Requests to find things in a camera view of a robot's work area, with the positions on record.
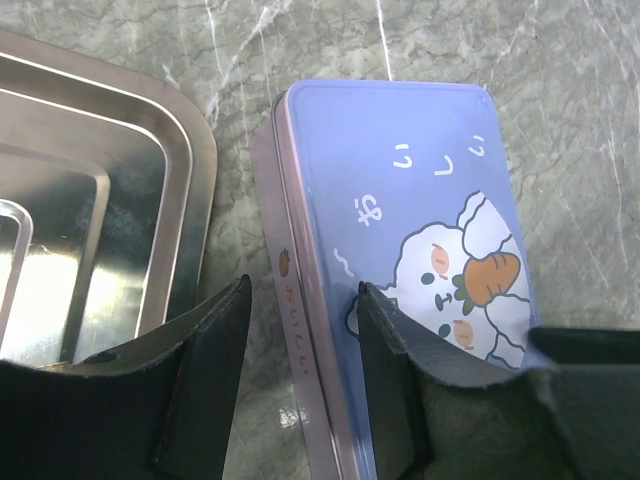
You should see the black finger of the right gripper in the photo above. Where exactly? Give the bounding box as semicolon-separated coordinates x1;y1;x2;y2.
528;326;639;369

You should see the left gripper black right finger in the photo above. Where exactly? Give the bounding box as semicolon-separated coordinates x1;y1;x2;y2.
357;283;639;479

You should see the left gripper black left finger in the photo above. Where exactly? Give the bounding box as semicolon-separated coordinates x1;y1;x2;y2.
1;276;252;479

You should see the metal tin lid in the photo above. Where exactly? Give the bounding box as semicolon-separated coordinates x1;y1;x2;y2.
276;80;538;479

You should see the steel serving tray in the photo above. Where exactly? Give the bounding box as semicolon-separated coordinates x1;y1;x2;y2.
1;31;218;367

